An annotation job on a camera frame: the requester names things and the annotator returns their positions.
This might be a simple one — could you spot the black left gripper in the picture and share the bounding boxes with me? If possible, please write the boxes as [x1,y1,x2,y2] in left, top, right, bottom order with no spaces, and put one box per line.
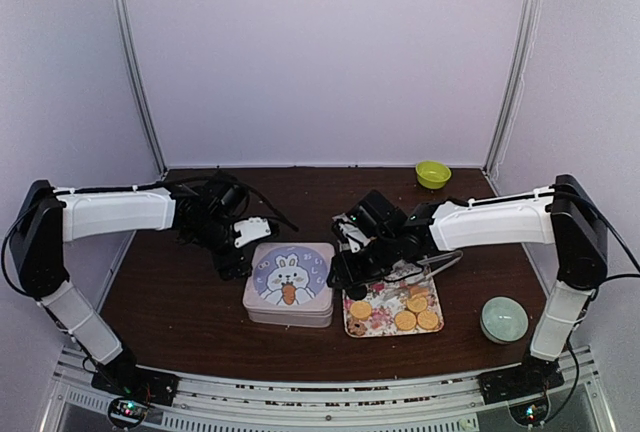
[188,215,253,281]

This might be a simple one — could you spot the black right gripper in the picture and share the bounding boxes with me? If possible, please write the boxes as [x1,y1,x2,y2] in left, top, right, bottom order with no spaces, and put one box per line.
[327,232,401,289]

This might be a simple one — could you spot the silver tin lid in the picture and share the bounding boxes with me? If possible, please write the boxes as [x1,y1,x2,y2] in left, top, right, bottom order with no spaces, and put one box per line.
[243,242,335,314]

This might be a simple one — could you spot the silver serving tongs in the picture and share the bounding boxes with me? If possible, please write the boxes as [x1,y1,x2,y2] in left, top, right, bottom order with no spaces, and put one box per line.
[388,250,463,284]

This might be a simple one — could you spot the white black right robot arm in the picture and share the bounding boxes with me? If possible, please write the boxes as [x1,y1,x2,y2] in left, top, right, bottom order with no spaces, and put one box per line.
[328,174,639,394]

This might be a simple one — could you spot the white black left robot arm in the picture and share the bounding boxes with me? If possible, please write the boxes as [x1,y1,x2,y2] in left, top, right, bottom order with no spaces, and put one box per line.
[1,171,295,397]

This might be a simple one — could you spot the tan sandwich biscuit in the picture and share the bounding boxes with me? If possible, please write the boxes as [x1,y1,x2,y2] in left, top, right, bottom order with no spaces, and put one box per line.
[349,300,373,321]

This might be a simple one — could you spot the grey divided cookie tin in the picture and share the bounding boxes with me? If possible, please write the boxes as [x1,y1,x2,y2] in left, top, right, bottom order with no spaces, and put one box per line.
[244,300,333,328]

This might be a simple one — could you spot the flower shaped brown cookie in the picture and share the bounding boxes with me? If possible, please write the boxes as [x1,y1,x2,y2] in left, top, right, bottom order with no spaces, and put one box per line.
[346,318,367,337]

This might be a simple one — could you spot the floral rectangular tray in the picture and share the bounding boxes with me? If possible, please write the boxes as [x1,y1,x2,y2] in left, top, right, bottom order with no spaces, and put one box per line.
[341,278,444,339]

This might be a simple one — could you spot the lime green bowl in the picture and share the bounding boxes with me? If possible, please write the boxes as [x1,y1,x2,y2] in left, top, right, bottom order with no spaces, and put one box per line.
[415,161,452,190]

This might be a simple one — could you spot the pale green ceramic bowl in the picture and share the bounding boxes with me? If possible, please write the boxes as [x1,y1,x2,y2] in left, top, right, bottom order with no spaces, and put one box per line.
[480,296,529,344]

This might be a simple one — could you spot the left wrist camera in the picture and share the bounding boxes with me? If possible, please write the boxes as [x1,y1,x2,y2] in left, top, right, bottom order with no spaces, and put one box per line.
[232,217,279,249]

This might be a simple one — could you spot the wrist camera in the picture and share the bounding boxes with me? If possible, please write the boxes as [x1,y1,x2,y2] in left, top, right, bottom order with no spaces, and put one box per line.
[232,217,279,249]
[347,190,407,250]

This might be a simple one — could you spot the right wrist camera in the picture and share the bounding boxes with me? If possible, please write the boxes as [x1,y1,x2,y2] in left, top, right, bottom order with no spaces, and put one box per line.
[347,190,407,250]

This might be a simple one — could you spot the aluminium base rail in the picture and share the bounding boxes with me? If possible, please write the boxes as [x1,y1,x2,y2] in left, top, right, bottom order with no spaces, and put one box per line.
[35,347,620,431]

